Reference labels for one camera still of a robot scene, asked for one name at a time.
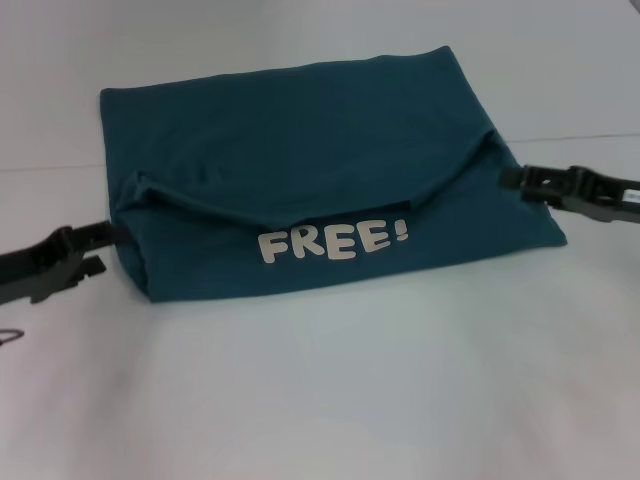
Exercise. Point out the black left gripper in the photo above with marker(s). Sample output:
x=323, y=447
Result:
x=40, y=265

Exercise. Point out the teal blue t-shirt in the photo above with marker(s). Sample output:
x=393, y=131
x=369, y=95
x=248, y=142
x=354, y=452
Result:
x=300, y=165

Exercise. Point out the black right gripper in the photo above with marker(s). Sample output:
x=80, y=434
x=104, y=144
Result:
x=605, y=197

